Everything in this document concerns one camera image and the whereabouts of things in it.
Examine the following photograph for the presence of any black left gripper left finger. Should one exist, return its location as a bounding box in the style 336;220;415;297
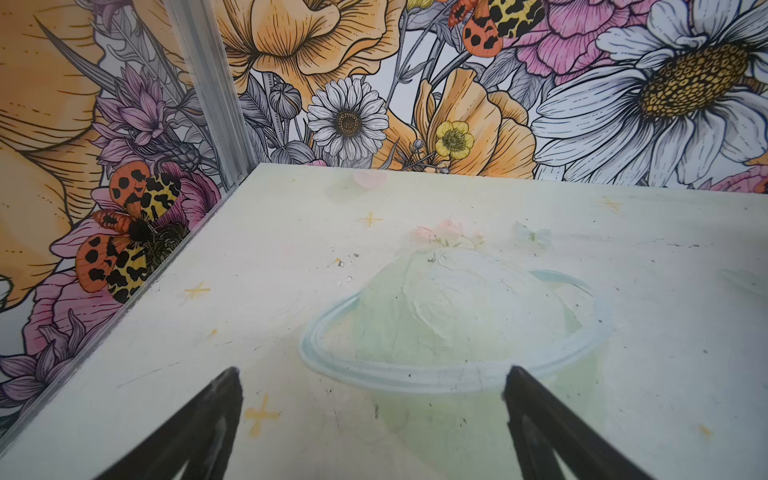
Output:
98;367;243;479

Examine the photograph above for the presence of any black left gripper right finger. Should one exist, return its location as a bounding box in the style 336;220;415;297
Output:
503;366;651;480

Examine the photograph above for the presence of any aluminium corner post left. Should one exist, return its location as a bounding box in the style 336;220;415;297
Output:
166;1;257;190

